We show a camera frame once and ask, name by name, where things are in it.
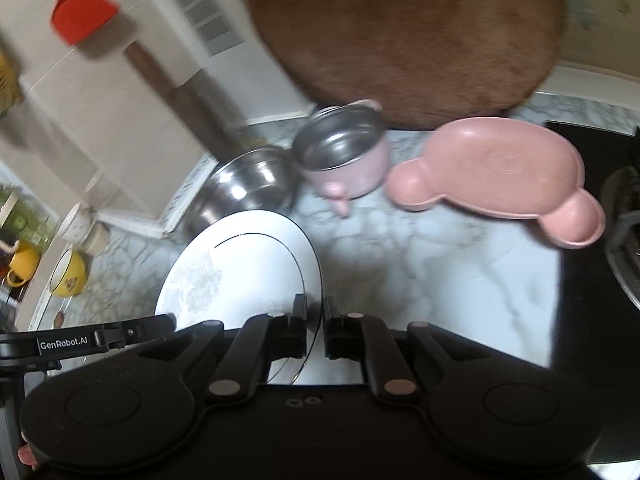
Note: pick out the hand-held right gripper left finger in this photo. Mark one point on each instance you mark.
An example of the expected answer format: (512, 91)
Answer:
(301, 321)

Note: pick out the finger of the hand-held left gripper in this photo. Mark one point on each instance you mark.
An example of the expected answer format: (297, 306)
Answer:
(140, 329)

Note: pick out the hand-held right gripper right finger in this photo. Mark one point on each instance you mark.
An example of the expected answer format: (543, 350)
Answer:
(330, 321)

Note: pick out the white floral plate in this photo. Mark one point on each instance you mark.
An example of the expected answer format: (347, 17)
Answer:
(240, 265)

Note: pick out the stainless steel bowl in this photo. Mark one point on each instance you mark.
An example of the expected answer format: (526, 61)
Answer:
(240, 185)

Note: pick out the person's left hand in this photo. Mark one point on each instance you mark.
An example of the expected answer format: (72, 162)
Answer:
(25, 456)

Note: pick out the yellow patterned bowl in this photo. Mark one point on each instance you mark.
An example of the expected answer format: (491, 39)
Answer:
(70, 272)

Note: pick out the yellow cup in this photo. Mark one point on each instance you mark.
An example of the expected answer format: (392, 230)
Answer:
(24, 262)

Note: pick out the white dotted cup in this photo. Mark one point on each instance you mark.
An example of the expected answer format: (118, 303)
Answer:
(75, 225)

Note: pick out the green bottles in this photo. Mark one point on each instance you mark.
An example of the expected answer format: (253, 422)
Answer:
(22, 215)

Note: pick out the pink steel-lined bowl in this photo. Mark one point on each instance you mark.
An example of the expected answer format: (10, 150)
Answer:
(345, 160)

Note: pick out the pink bear-shaped plate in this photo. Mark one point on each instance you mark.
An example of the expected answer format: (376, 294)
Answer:
(490, 170)

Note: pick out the black gas stove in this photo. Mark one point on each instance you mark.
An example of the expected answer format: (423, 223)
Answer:
(590, 335)

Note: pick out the yellow packet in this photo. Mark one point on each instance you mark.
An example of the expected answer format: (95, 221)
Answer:
(9, 85)

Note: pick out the round wooden cutting board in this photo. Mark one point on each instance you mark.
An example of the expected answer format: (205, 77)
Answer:
(400, 35)

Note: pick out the stove burner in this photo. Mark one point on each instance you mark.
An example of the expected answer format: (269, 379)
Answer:
(622, 230)

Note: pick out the red spatula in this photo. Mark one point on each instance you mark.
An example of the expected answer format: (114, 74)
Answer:
(82, 15)

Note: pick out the white vent grille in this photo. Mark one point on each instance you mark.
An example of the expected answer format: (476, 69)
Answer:
(200, 5)

